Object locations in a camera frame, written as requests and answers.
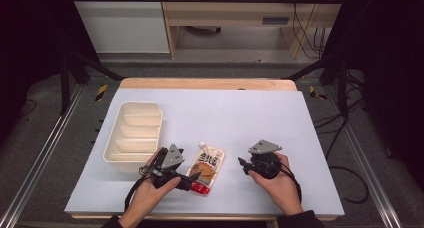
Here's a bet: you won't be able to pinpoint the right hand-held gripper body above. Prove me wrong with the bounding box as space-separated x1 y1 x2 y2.
247 139 283 180

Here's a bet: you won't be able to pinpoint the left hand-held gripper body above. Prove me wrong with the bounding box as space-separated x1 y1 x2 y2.
139 143 188 190

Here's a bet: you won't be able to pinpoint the spout pouch with red base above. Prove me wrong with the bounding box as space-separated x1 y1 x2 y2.
185 141 226 196

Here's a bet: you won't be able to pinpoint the person's right hand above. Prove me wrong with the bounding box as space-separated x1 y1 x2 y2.
248 152 304 216

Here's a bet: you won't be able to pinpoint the person's left hand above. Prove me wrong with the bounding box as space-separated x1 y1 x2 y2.
128 176 183 220

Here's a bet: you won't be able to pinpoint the white divided storage box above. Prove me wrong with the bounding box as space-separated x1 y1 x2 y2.
102 101 164 174

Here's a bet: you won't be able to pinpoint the white table mat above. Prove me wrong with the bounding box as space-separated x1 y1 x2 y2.
64 87 345 218

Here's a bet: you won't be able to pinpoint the wooden table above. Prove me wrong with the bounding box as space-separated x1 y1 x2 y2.
70 77 338 222

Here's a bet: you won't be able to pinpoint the black metal stand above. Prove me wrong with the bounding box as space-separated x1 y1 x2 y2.
285 50 352 120
59 49 125 116

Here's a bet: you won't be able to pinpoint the white cabinet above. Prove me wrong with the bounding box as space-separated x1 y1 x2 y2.
67 0 171 55

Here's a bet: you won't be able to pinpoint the wooden desk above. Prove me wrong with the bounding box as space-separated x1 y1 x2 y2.
159 0 350 60

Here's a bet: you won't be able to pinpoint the black curtain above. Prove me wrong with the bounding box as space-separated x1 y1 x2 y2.
0 0 101 146
321 0 424 192

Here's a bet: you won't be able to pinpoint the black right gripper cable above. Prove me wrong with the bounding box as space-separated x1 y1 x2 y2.
278 161 304 204

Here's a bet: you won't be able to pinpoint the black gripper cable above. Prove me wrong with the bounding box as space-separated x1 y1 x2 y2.
278 161 304 204
123 166 158 212

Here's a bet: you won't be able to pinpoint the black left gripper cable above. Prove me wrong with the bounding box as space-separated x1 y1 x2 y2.
123 166 158 212

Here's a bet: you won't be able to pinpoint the black floor cable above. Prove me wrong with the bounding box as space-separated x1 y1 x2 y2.
312 97 370 205

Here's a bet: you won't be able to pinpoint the aluminium floor rail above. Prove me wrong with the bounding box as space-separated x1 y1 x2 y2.
323 84 405 228
0 83 85 228

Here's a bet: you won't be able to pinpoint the black hanging cables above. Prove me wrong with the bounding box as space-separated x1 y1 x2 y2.
289 0 329 60

